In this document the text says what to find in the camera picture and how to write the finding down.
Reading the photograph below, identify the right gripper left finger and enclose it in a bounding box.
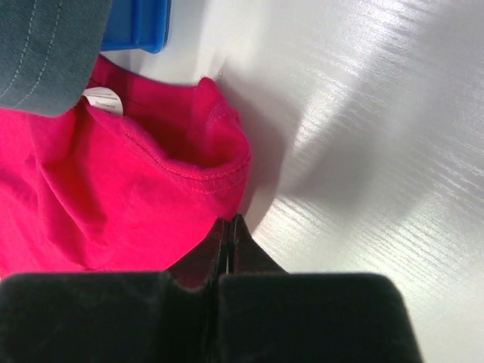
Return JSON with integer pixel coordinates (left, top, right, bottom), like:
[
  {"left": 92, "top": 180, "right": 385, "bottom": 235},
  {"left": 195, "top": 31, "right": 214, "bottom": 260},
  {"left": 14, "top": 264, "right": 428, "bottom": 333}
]
[{"left": 1, "top": 220, "right": 229, "bottom": 362}]

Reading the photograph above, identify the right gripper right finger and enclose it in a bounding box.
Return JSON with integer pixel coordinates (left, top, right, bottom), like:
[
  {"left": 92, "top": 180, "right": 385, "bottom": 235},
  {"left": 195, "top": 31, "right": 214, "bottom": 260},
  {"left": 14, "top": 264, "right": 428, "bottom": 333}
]
[{"left": 217, "top": 216, "right": 422, "bottom": 362}]

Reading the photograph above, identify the magenta t shirt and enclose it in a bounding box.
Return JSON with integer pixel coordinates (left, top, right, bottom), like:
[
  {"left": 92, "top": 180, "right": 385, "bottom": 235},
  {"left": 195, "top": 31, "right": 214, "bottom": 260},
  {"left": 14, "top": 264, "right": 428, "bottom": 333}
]
[{"left": 1, "top": 57, "right": 251, "bottom": 278}]

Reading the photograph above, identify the blue plastic bin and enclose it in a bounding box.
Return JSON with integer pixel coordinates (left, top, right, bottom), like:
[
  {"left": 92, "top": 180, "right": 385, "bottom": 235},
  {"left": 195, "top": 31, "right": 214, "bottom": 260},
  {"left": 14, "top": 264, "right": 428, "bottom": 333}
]
[{"left": 101, "top": 0, "right": 171, "bottom": 54}]

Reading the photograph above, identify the grey crumpled t shirt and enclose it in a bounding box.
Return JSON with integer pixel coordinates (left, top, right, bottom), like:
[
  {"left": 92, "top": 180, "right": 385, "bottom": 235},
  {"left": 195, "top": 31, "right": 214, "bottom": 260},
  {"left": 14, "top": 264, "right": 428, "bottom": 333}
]
[{"left": 1, "top": 0, "right": 112, "bottom": 116}]

